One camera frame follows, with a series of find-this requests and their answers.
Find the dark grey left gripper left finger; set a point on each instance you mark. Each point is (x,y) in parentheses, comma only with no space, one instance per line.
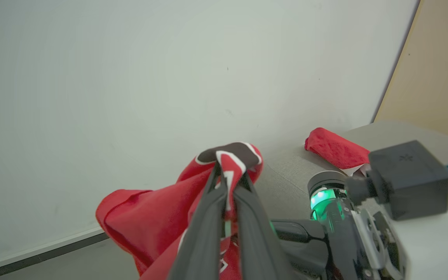
(204,233)

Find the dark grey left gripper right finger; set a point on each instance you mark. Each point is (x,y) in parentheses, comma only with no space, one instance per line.
(257,241)

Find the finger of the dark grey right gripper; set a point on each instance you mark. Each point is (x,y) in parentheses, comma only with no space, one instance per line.
(309,256)
(297,230)

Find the white and dark right gripper body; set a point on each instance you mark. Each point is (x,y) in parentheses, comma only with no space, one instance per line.
(422,252)

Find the red jersey with black collar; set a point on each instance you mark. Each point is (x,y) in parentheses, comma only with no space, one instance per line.
(150,221)

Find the red garment with white stripes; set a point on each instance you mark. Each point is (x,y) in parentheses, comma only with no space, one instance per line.
(332,149)

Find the grey fabric sofa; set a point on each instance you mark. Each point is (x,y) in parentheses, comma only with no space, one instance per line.
(286,175)

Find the beige partition panel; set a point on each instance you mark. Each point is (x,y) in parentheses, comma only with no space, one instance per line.
(437,70)

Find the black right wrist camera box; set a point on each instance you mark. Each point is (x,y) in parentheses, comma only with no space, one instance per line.
(410,179)

